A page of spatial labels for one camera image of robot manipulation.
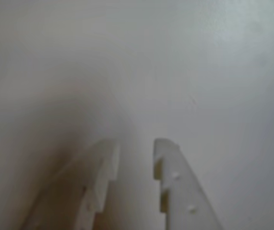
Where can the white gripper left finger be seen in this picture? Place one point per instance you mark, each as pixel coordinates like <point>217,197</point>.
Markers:
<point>98,172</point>

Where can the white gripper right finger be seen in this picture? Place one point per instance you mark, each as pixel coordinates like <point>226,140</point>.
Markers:
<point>182,191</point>

